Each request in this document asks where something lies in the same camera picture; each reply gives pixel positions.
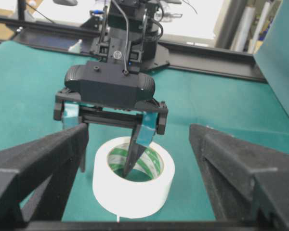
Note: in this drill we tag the black aluminium frame rail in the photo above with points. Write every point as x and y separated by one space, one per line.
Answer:
59 38

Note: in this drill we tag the white duct tape roll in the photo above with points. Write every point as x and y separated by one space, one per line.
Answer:
126 198

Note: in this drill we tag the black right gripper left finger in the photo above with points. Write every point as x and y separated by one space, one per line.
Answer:
36 179

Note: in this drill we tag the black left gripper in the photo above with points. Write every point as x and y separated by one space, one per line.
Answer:
72 111

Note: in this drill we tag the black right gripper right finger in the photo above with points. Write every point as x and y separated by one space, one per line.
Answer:
244 181

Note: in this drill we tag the green table cloth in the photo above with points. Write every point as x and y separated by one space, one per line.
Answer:
30 78

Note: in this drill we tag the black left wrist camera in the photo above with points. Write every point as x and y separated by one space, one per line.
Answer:
106 84

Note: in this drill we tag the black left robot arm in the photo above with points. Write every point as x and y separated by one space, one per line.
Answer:
129 36

